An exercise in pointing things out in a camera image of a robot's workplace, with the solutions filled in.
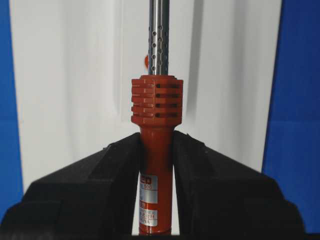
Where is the orange soldering iron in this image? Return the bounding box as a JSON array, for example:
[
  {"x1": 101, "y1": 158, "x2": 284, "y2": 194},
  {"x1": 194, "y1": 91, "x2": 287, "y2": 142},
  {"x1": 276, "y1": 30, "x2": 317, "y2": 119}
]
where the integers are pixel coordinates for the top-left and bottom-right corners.
[{"x1": 131, "y1": 0, "x2": 183, "y2": 236}]

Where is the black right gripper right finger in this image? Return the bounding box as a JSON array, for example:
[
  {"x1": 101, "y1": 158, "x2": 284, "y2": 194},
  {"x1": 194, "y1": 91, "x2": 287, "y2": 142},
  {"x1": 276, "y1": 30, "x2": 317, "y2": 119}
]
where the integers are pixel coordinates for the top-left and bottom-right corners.
[{"x1": 173, "y1": 131, "x2": 305, "y2": 240}]

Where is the white paper sheet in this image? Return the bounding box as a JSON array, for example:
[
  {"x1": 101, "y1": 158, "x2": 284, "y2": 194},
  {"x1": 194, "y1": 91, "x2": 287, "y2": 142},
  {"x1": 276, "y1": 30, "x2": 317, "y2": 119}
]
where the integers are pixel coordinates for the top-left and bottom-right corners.
[{"x1": 8, "y1": 0, "x2": 285, "y2": 236}]

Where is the orange round mark sticker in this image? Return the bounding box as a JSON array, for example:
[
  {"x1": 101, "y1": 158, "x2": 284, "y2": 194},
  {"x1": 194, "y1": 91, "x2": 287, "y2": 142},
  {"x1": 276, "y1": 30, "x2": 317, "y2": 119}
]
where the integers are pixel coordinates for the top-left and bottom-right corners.
[{"x1": 144, "y1": 55, "x2": 149, "y2": 69}]

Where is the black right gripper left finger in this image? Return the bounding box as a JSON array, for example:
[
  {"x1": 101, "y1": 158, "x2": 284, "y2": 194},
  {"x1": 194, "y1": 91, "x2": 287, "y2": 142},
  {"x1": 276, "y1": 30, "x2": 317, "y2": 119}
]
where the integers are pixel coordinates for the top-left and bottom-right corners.
[{"x1": 0, "y1": 133, "x2": 140, "y2": 240}]

